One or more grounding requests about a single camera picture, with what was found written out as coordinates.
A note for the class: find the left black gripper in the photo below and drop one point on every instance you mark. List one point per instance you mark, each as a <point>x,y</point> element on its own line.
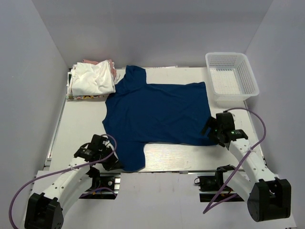
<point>110,161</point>

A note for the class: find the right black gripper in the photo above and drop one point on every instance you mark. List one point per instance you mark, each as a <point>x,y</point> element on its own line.
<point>210,130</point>

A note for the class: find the blue printed t shirt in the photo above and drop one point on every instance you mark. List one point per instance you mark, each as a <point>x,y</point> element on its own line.
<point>139,113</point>

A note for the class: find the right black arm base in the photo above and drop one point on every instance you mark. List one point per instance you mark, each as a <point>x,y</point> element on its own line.
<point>208,187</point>

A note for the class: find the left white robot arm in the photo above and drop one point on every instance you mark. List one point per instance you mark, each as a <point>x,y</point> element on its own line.
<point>80,179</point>

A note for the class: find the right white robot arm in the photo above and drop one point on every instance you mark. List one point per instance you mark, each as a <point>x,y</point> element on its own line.
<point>267,196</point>

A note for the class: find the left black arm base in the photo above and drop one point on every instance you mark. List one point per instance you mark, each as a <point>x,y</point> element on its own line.
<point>104,184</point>

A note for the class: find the white plastic basket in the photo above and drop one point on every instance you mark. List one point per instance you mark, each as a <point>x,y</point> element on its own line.
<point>231,76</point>

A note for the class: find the floral folded t shirt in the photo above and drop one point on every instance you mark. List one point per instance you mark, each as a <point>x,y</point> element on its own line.
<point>84,97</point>

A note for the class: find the pink folded t shirt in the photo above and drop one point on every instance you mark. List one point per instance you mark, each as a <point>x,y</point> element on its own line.
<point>116,76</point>

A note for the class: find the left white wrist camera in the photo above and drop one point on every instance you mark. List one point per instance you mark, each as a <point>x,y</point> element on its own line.
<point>106,143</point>

